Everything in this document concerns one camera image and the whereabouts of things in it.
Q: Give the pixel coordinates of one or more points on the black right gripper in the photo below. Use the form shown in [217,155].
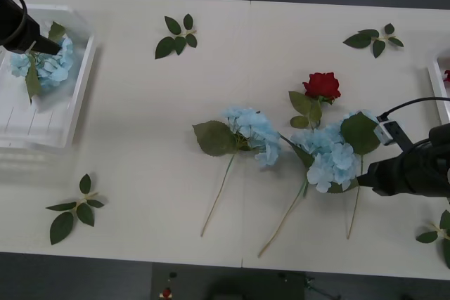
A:
[390,177]

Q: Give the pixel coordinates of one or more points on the red artificial rose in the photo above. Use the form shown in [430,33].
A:
[447,76]
[321,85]

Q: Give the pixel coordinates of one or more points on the loose green leaf twig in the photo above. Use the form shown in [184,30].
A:
[358,40]
[444,221]
[167,46]
[61,226]

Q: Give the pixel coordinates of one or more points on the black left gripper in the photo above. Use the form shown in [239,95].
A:
[19,29]

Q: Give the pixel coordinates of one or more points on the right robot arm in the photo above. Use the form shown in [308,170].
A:
[432,173]

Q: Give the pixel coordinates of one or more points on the shallow white box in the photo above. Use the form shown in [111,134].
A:
[439,92]
[81,96]

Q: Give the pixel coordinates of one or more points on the pale blue artificial flower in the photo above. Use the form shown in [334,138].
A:
[334,166]
[58,68]
[358,135]
[253,128]

